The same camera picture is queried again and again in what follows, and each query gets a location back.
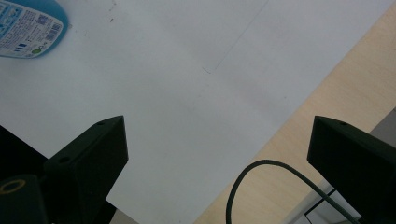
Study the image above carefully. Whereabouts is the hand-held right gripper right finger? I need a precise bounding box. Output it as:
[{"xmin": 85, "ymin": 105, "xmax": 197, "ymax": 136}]
[{"xmin": 307, "ymin": 115, "xmax": 396, "ymax": 224}]

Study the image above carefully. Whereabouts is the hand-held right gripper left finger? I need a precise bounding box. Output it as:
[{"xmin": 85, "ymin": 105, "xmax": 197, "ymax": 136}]
[{"xmin": 36, "ymin": 115, "xmax": 129, "ymax": 224}]

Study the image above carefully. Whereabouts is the white table mat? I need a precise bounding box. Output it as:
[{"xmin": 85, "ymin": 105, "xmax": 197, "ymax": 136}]
[{"xmin": 0, "ymin": 0, "xmax": 395, "ymax": 224}]

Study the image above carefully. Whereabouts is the blue bottle with white label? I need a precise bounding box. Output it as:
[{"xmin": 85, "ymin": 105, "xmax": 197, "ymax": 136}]
[{"xmin": 0, "ymin": 0, "xmax": 70, "ymax": 60}]

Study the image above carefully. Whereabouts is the dark cable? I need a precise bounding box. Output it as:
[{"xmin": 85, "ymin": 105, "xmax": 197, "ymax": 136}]
[{"xmin": 225, "ymin": 159, "xmax": 362, "ymax": 224}]

